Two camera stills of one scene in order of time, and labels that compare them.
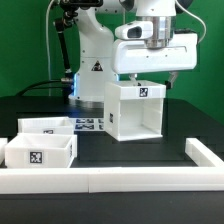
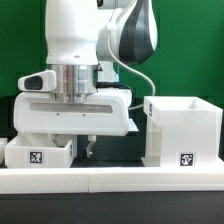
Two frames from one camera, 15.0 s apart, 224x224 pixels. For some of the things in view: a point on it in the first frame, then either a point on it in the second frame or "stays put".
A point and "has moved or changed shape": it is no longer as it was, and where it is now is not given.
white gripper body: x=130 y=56 → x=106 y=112
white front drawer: x=41 y=150 stays put
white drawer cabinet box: x=134 y=111 has moved or changed shape
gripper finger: x=171 y=79 → x=92 y=138
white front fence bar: x=102 y=180 stays put
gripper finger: x=133 y=76 → x=60 y=140
